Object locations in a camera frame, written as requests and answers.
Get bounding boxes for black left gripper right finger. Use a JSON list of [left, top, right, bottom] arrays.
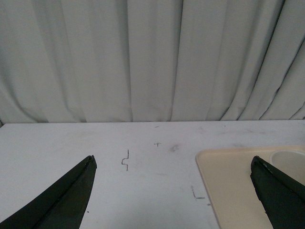
[[250, 156, 305, 229]]

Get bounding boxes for beige plastic tray plate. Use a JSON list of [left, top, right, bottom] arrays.
[[196, 146, 305, 229]]

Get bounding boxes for grey-white curtain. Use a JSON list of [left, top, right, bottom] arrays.
[[0, 0, 305, 124]]

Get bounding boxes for beige mug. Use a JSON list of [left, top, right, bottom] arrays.
[[269, 150, 305, 185]]

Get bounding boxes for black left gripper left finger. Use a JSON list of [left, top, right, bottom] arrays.
[[0, 156, 97, 229]]

